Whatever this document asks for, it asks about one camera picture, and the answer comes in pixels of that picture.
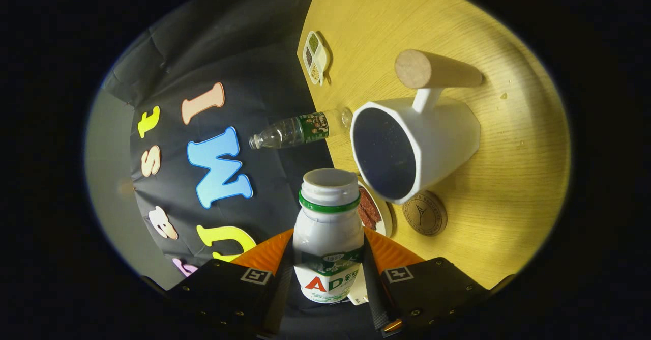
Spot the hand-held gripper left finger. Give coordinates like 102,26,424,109
168,228,295,338

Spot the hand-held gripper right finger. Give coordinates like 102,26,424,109
362,226,491,338

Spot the white juice bottle green ring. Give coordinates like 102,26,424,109
292,168,365,304

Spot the round cork coaster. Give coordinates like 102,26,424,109
402,190,448,237

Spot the white cup wooden handle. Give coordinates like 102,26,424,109
350,49,484,205

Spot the clear plastic water bottle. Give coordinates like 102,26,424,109
248,107,353,150

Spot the white round plate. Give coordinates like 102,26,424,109
357,176,394,237

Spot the wooden table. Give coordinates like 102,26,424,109
297,0,571,290

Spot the white divided dish with grains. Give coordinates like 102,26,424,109
303,31,328,86

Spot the black backdrop cloth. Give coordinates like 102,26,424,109
84,0,379,338

